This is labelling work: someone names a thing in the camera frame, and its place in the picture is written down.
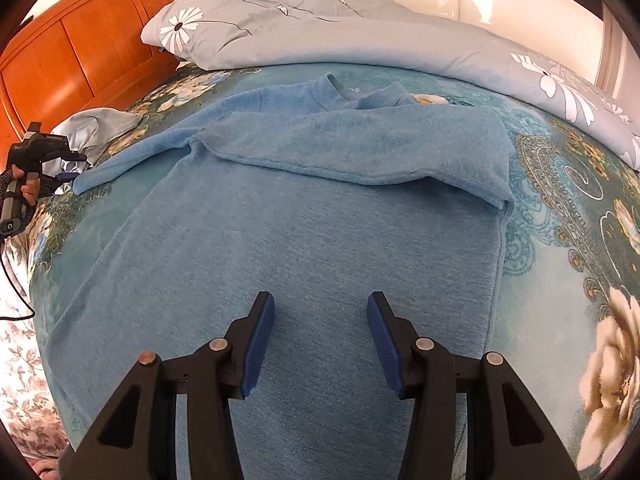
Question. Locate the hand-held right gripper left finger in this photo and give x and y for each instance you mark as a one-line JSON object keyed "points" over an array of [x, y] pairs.
{"points": [[260, 340]]}

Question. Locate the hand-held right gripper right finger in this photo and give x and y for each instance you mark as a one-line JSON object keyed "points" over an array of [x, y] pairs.
{"points": [[384, 342]]}

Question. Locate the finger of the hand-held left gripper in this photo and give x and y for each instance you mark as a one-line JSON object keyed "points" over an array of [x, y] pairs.
{"points": [[66, 177], [75, 157]]}

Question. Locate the blue sweater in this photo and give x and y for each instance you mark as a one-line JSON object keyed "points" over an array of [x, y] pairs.
{"points": [[300, 240]]}

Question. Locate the person's left hand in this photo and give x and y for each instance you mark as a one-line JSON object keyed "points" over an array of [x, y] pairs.
{"points": [[28, 193]]}

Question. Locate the light grey pillowcase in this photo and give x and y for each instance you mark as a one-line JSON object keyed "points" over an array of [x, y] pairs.
{"points": [[97, 127]]}

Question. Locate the orange wooden headboard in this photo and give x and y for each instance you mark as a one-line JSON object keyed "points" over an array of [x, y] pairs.
{"points": [[75, 50]]}

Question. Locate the teal floral blanket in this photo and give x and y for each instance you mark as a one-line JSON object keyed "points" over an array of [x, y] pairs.
{"points": [[555, 260]]}

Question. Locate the pink floral bed sheet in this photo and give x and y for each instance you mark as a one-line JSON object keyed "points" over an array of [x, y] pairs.
{"points": [[20, 385]]}

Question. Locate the grey daisy print quilt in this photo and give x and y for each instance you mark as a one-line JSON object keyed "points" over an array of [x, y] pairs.
{"points": [[350, 40]]}

